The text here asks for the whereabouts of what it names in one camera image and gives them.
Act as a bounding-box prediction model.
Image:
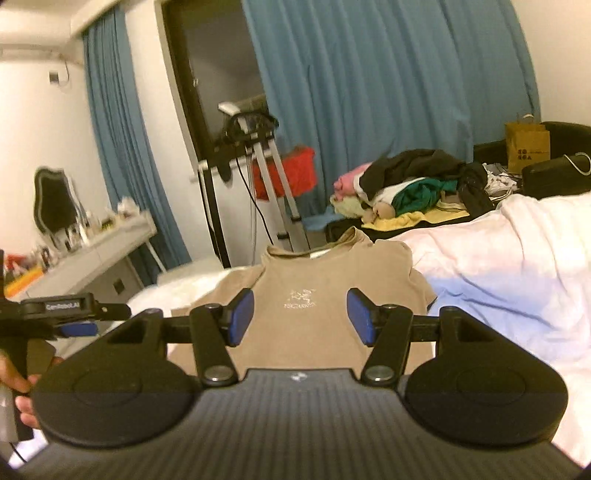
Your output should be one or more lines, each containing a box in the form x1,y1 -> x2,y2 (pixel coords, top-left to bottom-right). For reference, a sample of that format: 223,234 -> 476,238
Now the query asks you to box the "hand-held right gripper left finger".
104,288 -> 256,387

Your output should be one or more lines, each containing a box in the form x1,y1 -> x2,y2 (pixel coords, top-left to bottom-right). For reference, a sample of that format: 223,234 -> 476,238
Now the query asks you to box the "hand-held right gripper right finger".
346,287 -> 498,387

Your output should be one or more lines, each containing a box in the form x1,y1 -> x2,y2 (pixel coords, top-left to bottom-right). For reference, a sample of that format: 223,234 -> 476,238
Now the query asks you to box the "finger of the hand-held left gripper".
53,322 -> 100,341
95,302 -> 134,322

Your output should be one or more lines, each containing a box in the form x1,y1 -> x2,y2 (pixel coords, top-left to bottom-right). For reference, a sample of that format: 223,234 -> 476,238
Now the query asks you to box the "beige t-shirt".
171,226 -> 439,370

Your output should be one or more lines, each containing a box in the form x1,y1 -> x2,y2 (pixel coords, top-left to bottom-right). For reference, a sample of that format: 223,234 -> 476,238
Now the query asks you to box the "pile of clothes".
330,148 -> 498,232

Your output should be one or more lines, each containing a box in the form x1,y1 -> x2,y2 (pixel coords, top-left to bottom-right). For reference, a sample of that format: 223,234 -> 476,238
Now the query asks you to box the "person's left hand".
0,350 -> 64,430

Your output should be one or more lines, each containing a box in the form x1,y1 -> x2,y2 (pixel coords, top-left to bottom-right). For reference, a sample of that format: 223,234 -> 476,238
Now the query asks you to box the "yellow red box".
4,253 -> 48,297

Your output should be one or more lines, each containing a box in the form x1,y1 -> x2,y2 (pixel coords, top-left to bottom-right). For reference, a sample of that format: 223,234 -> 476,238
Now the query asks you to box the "white dressing table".
18,210 -> 160,303

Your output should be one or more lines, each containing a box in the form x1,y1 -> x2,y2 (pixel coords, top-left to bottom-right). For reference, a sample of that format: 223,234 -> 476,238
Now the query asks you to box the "white fluffy blanket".
124,256 -> 259,324

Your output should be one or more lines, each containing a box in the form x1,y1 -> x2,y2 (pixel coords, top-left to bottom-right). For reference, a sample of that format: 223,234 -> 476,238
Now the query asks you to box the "row of cosmetics bottles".
28,196 -> 145,273

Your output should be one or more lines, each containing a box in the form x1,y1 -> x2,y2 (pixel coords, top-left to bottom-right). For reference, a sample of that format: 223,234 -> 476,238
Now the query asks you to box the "black bench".
325,217 -> 409,244

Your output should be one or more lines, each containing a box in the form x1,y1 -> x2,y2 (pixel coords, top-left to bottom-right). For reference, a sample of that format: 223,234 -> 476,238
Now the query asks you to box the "blue cloth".
299,205 -> 343,234

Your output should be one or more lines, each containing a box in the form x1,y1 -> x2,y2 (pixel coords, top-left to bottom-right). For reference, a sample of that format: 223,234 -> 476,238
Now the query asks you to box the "black framed mirror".
33,166 -> 87,246

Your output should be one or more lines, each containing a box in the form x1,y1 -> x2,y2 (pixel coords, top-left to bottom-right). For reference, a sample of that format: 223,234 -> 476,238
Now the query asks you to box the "silver stepladder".
245,136 -> 311,253

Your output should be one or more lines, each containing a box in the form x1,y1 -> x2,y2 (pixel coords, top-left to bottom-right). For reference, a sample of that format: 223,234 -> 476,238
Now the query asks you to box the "white duvet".
402,191 -> 591,467

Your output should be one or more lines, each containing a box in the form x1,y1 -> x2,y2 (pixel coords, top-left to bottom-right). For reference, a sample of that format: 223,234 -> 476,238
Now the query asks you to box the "red cloth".
252,145 -> 317,201

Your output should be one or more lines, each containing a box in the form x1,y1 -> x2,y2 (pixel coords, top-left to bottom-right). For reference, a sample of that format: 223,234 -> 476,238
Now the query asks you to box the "narrow blue curtain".
82,7 -> 192,287

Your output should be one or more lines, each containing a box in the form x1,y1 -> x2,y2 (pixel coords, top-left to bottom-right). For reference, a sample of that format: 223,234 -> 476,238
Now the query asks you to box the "white crumpled cloth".
482,161 -> 523,200

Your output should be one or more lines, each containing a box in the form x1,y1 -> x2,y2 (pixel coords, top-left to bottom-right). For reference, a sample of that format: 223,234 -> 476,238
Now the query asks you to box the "wide blue curtain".
242,0 -> 541,219

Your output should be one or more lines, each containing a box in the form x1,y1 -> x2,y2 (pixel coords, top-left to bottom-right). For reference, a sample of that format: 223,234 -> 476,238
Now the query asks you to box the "yellow paper bag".
505,113 -> 551,175

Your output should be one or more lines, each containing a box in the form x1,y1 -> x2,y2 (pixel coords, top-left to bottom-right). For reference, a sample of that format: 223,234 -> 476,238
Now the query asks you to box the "dark window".
161,0 -> 269,160

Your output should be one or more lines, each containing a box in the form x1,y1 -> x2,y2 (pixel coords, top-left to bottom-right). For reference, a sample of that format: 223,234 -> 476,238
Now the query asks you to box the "black sofa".
473,121 -> 591,195

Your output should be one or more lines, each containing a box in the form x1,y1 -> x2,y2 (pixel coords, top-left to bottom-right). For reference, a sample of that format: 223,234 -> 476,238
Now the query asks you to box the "black bag with white handle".
522,154 -> 591,199

